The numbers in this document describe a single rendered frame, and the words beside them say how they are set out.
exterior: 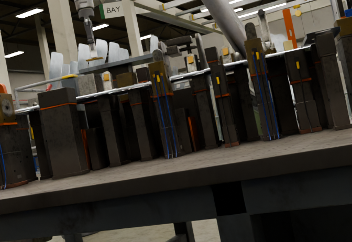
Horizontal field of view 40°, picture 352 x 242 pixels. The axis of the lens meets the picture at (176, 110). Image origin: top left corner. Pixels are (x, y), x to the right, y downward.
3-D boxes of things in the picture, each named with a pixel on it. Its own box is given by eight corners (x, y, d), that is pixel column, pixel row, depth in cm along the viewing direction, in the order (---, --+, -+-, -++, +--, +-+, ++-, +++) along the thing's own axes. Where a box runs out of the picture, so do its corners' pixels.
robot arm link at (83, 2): (72, -2, 232) (75, 10, 232) (91, -5, 232) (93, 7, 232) (75, 3, 241) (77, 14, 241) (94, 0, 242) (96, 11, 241)
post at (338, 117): (335, 130, 143) (315, 35, 144) (333, 130, 148) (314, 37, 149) (353, 127, 142) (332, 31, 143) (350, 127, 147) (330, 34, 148)
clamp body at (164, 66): (162, 161, 168) (144, 63, 170) (169, 158, 180) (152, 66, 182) (180, 157, 167) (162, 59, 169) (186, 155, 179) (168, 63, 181)
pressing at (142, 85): (-19, 119, 196) (-20, 115, 196) (10, 119, 218) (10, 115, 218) (329, 44, 171) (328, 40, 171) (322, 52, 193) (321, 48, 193)
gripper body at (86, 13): (79, 13, 241) (82, 32, 240) (76, 9, 232) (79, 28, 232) (94, 11, 241) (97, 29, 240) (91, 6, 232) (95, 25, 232)
